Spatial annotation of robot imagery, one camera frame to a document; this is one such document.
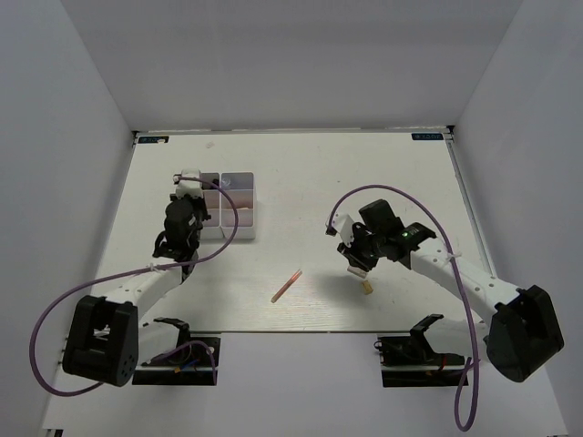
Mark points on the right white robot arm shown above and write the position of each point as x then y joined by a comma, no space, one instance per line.
515,329

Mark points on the right white compartment organizer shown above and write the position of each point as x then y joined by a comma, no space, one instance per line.
240,186

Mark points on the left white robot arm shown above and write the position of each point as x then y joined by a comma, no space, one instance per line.
110,335

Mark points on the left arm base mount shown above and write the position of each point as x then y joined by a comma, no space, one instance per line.
194,366

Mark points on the right blue table label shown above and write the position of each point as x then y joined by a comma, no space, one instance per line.
427,136

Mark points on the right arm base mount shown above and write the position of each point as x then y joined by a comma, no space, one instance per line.
403,367

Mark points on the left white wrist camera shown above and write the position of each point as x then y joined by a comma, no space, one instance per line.
187,184

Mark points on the orange highlighter pen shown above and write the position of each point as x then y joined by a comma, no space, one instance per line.
294,277

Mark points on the left white compartment organizer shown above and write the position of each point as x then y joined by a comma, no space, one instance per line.
211,228

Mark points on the blue table label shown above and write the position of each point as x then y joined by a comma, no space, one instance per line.
153,139
427,136

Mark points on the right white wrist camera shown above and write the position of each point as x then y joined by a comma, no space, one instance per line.
341,225

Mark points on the left blue table label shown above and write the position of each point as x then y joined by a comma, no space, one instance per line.
153,139

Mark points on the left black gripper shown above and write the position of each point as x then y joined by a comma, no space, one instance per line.
200,202

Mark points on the white compartment organizer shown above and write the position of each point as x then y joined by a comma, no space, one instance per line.
240,186
211,228

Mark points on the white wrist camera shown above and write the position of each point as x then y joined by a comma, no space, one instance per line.
187,184
341,225

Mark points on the white eraser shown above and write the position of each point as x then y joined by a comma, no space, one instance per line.
357,272

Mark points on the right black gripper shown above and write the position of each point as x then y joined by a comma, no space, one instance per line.
352,253

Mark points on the small yellow eraser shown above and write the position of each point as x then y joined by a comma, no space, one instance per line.
367,287

